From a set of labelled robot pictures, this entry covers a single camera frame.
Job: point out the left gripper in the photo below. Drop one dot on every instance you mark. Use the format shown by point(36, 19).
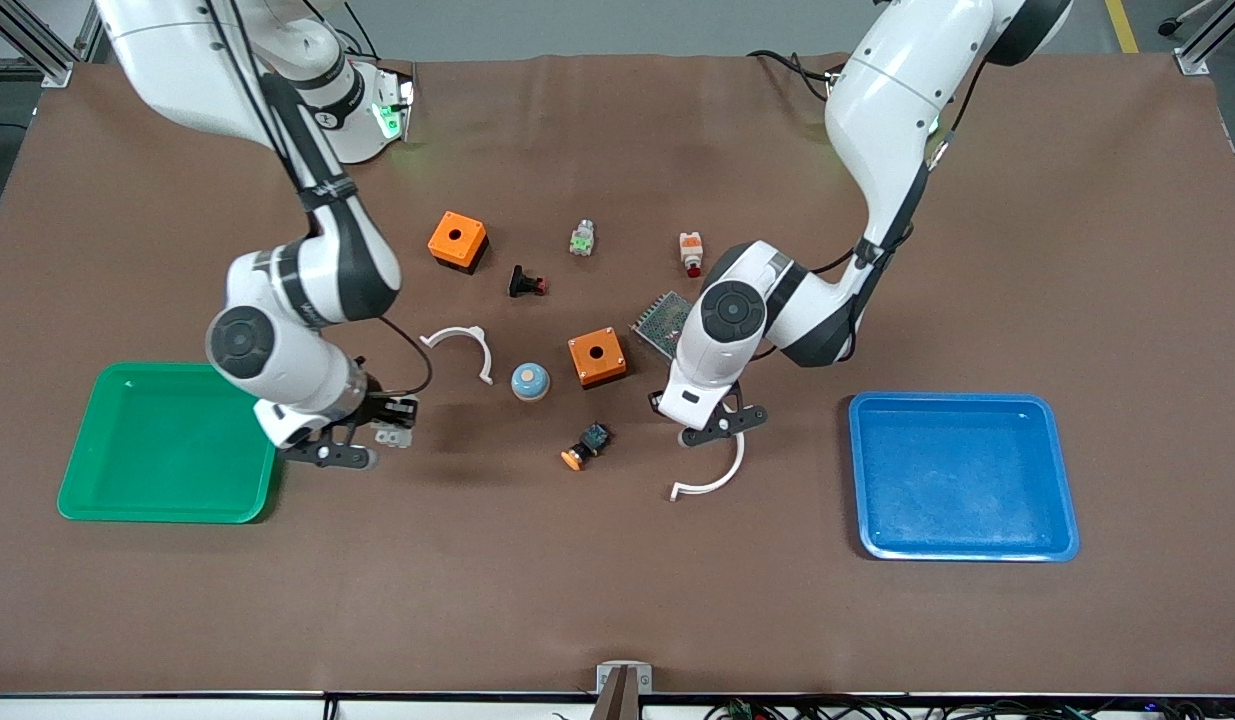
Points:
point(653, 398)

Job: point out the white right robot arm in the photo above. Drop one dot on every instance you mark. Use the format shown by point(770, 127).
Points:
point(327, 270)

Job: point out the black push button red tip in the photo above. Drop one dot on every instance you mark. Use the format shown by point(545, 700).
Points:
point(522, 282)

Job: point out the light blue dome buzzer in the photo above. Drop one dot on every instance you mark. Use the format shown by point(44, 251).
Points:
point(530, 383)

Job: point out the metal mesh power supply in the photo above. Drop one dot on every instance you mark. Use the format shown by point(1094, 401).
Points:
point(662, 320)

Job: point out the green plastic tray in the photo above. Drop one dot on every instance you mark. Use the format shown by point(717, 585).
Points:
point(157, 450)

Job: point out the all orange button box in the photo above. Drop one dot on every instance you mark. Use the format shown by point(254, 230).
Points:
point(605, 368)

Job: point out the brown stand post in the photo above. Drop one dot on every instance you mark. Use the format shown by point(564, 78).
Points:
point(617, 700)

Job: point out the grey metal table bracket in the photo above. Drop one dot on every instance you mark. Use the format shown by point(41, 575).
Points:
point(605, 672)

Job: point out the large white curved clamp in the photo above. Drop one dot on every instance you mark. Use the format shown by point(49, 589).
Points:
point(722, 483)

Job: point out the aluminium frame profile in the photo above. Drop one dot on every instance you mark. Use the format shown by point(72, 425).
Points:
point(1212, 40)
point(37, 45)

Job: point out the blue plastic tray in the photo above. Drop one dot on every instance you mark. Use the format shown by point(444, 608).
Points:
point(1007, 450)

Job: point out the white circuit breaker red switch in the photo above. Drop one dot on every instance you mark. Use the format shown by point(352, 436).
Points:
point(394, 436)

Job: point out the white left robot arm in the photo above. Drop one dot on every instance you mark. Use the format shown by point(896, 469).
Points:
point(877, 100)

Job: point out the white orange switch red button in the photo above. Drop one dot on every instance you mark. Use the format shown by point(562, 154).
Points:
point(690, 248)

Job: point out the orange button box black base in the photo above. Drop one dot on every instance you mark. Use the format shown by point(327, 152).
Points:
point(455, 250)

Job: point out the small white curved clamp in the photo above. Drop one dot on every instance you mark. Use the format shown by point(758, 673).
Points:
point(467, 331)

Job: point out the orange cap button blue body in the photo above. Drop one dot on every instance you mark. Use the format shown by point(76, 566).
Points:
point(593, 438)

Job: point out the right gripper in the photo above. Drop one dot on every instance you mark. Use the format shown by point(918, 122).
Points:
point(379, 409)

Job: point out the grey switch with green block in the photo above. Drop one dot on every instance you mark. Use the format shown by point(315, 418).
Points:
point(582, 240)

